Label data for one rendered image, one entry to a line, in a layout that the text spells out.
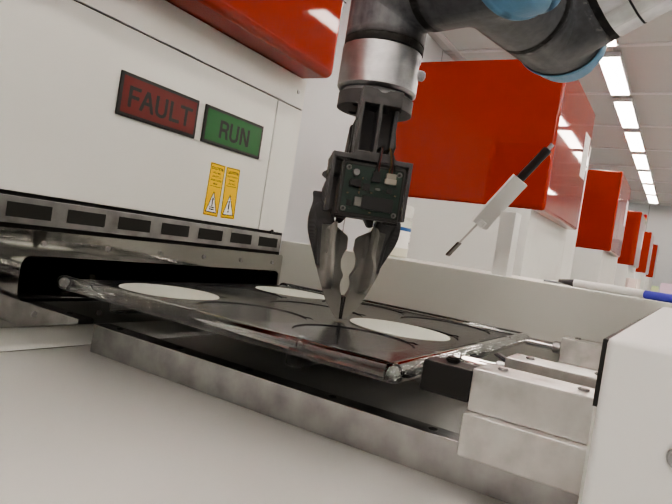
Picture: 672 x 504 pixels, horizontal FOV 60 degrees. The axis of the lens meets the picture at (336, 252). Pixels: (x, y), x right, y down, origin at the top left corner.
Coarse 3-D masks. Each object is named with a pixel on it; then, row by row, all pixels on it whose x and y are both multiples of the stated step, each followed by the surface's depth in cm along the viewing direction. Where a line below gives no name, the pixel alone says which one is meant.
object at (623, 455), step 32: (640, 320) 29; (608, 352) 17; (640, 352) 17; (608, 384) 17; (640, 384) 17; (608, 416) 17; (640, 416) 17; (608, 448) 17; (640, 448) 17; (608, 480) 17; (640, 480) 17
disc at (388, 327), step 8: (352, 320) 57; (360, 320) 58; (368, 320) 59; (376, 320) 61; (384, 320) 62; (368, 328) 54; (376, 328) 54; (384, 328) 55; (392, 328) 56; (400, 328) 57; (408, 328) 58; (416, 328) 60; (424, 328) 61; (408, 336) 53; (416, 336) 54; (424, 336) 55; (432, 336) 56; (440, 336) 57
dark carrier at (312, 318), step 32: (192, 288) 64; (224, 288) 70; (256, 288) 75; (256, 320) 49; (288, 320) 52; (320, 320) 55; (416, 320) 68; (448, 320) 72; (384, 352) 43; (416, 352) 45
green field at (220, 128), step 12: (216, 120) 76; (228, 120) 78; (240, 120) 80; (216, 132) 76; (228, 132) 78; (240, 132) 80; (252, 132) 82; (228, 144) 78; (240, 144) 80; (252, 144) 82
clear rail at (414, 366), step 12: (516, 336) 64; (528, 336) 68; (456, 348) 48; (468, 348) 50; (480, 348) 52; (492, 348) 55; (504, 348) 59; (408, 360) 40; (420, 360) 41; (408, 372) 38; (420, 372) 40
